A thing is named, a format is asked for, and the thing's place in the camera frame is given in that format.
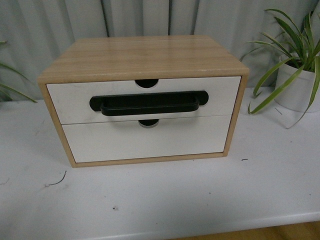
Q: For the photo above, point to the black drawer handle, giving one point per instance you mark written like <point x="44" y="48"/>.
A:
<point x="149" y="103"/>

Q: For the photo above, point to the green striped spider plant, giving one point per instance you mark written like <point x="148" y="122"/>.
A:
<point x="295" y="45"/>

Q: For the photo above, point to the wooden drawer cabinet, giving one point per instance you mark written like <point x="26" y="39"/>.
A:
<point x="145" y="60"/>

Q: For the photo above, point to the green plant leaves left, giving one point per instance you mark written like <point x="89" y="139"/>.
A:
<point x="14" y="83"/>

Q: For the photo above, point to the white drawer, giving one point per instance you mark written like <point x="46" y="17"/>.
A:
<point x="123" y="140"/>
<point x="72" y="100"/>

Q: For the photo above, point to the white plant pot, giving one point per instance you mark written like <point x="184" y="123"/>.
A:
<point x="297" y="95"/>

